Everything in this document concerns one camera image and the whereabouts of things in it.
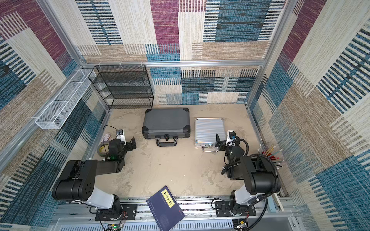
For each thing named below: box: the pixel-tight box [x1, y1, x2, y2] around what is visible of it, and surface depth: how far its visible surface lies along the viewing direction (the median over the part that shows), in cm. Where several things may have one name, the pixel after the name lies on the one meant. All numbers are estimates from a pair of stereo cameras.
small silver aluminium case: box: [194, 117, 227, 153], surface depth 98 cm
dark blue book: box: [145, 185, 186, 231], surface depth 75 cm
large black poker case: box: [141, 107, 191, 147], surface depth 99 cm
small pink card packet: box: [103, 133, 112, 142], surface depth 104 cm
